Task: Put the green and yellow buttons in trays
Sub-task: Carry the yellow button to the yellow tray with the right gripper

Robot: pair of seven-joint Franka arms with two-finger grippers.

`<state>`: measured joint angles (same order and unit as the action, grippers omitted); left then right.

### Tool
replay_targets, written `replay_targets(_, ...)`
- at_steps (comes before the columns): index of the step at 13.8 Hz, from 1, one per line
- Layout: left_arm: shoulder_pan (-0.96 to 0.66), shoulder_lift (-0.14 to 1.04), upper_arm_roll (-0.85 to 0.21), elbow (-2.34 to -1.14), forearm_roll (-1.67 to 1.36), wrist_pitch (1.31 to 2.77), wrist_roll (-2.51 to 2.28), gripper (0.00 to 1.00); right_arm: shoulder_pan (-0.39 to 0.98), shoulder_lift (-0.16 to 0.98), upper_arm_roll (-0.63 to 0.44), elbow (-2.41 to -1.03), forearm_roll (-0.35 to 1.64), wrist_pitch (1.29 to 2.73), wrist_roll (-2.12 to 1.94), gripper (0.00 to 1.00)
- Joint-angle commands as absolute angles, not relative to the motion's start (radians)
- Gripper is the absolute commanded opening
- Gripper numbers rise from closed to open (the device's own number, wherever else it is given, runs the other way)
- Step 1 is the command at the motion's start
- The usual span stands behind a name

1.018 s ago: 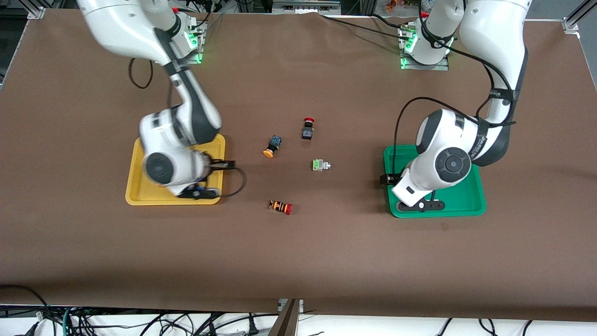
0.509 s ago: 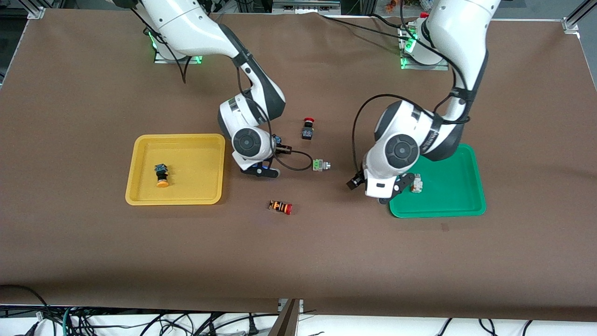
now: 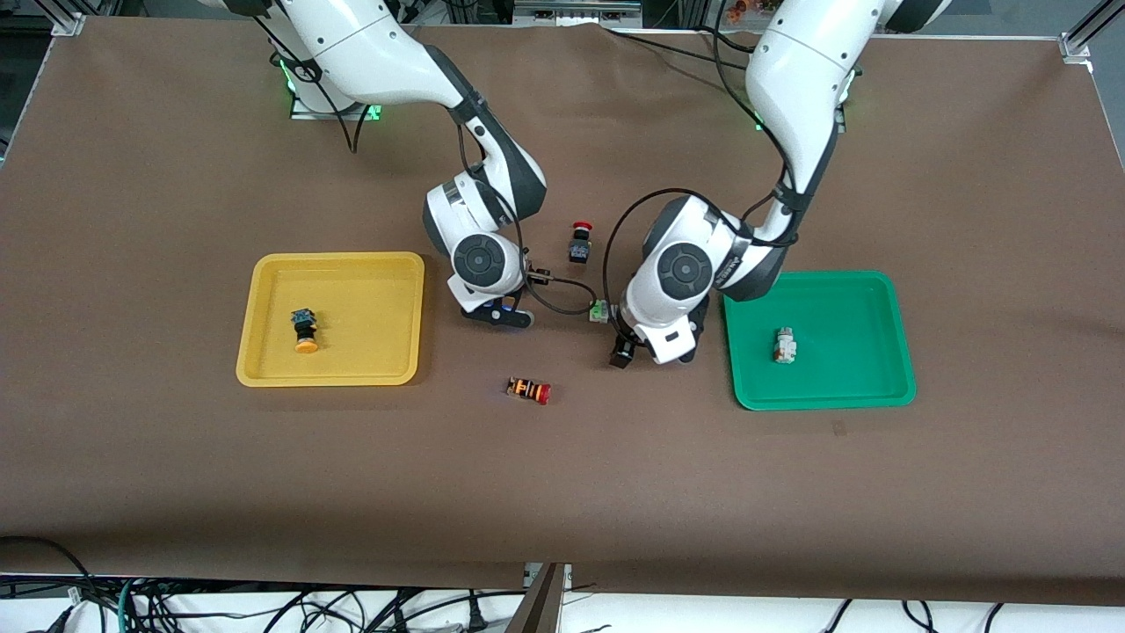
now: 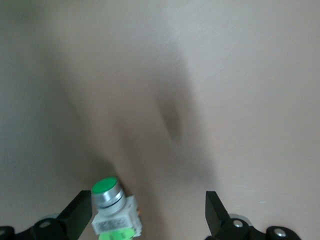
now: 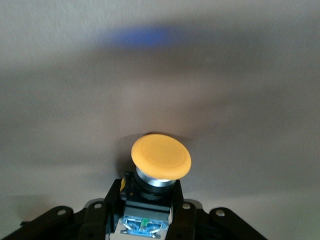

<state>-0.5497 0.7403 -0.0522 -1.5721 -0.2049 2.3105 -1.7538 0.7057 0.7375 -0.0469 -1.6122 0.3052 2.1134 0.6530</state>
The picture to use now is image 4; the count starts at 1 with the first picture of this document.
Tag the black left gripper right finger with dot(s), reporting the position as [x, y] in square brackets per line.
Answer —
[222, 220]

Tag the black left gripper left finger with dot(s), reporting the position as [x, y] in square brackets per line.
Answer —
[72, 217]

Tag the green push button switch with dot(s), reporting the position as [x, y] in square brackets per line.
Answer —
[113, 210]

